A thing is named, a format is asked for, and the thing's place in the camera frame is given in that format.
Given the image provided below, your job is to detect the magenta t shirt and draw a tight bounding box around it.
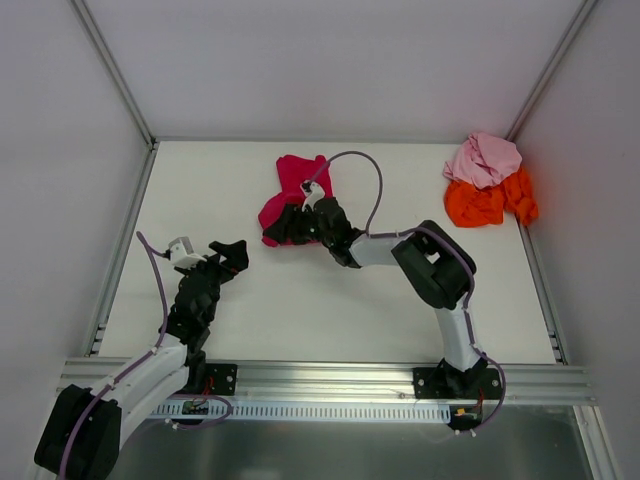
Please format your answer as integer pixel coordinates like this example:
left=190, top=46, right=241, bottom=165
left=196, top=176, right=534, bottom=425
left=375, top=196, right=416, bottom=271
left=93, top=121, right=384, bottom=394
left=258, top=154, right=327, bottom=235

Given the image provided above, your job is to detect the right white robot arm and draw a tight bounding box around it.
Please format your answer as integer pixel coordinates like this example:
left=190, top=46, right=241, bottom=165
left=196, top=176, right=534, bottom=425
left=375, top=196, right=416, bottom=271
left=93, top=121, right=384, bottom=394
left=259, top=198, right=487, bottom=397

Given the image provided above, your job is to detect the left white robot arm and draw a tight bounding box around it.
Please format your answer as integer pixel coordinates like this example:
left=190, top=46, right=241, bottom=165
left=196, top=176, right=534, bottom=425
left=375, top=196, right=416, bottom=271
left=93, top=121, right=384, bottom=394
left=34, top=234, right=249, bottom=479

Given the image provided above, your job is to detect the orange t shirt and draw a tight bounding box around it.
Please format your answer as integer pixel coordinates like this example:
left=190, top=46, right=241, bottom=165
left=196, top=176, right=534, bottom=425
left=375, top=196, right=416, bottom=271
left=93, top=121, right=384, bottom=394
left=444, top=167, right=539, bottom=228

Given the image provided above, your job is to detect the pink t shirt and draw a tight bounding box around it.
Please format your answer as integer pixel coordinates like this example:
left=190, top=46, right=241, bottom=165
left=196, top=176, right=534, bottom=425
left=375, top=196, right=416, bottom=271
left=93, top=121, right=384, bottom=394
left=443, top=132, right=522, bottom=189

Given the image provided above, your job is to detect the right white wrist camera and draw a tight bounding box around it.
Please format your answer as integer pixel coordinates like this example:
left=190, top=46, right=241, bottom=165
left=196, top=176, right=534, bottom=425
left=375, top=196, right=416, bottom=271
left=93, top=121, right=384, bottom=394
left=300, top=181, right=326, bottom=210

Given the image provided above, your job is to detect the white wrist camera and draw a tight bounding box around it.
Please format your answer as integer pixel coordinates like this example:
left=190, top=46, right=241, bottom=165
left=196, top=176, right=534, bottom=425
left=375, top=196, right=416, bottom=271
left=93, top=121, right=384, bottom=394
left=300, top=181, right=326, bottom=210
left=166, top=236, right=205, bottom=269

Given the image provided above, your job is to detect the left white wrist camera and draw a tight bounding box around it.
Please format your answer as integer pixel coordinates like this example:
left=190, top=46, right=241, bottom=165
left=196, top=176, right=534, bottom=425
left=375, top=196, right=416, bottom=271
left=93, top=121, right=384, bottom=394
left=166, top=236, right=205, bottom=269

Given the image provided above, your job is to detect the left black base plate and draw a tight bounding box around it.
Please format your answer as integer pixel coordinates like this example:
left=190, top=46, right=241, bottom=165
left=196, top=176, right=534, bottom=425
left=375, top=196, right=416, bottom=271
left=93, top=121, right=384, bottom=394
left=181, top=362, right=238, bottom=396

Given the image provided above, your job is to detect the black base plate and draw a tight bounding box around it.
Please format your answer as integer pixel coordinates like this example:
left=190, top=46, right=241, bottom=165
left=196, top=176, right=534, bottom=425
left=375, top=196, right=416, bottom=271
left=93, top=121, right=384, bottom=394
left=412, top=365, right=504, bottom=400
left=181, top=362, right=238, bottom=396

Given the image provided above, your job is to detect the aluminium mounting rail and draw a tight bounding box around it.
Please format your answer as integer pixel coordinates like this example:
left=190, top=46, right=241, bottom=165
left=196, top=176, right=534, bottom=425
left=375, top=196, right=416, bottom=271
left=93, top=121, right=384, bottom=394
left=233, top=360, right=596, bottom=406

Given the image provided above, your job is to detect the white slotted cable duct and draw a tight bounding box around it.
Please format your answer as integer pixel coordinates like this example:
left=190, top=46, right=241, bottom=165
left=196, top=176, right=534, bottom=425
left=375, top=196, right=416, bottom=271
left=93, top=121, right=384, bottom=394
left=150, top=399, right=451, bottom=424

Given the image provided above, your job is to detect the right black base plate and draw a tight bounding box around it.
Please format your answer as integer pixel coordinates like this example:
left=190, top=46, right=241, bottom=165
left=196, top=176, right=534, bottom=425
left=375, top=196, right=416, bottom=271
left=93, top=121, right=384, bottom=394
left=412, top=365, right=504, bottom=400

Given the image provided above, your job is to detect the left aluminium frame post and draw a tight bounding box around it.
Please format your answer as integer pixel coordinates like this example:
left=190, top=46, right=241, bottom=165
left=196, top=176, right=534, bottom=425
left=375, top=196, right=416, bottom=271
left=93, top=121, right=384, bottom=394
left=69, top=0, right=156, bottom=148

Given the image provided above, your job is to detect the aluminium frame post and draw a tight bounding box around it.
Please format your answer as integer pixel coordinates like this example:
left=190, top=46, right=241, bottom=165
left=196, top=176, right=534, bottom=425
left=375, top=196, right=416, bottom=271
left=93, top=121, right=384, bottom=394
left=69, top=0, right=156, bottom=148
left=505, top=0, right=600, bottom=142

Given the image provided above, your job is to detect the right aluminium frame post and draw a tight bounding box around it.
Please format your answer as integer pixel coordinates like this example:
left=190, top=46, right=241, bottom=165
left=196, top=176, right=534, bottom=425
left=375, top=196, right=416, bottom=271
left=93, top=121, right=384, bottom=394
left=505, top=0, right=600, bottom=142

